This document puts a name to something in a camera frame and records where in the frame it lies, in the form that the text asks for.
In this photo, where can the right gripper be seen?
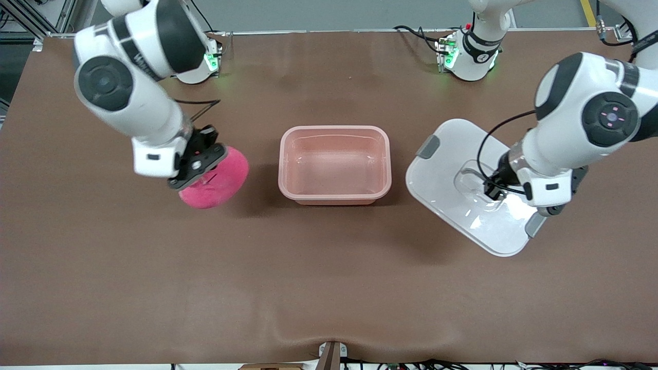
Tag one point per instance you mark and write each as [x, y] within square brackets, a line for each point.
[204, 137]

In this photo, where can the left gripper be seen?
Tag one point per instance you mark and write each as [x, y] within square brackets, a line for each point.
[500, 178]

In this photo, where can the pink plush toy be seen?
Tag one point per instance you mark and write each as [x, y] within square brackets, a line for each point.
[221, 185]

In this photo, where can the white box lid grey latches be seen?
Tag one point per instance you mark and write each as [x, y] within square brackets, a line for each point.
[442, 180]

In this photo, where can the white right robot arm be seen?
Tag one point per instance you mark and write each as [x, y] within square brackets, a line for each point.
[128, 103]

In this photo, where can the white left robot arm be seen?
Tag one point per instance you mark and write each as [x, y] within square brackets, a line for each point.
[581, 128]

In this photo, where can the pink translucent plastic box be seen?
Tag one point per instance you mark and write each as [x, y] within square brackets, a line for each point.
[334, 164]

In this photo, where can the brown table mat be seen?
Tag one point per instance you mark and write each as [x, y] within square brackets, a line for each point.
[329, 282]

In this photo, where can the yellow floor tape strip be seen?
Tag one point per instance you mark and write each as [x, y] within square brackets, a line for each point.
[589, 13]

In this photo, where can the aluminium table edge rail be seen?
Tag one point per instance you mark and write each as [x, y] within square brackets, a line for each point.
[288, 32]

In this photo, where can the aluminium frame profile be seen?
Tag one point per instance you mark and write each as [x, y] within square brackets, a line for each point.
[31, 15]
[623, 32]

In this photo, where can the metal table edge bracket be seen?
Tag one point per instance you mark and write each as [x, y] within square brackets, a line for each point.
[331, 357]

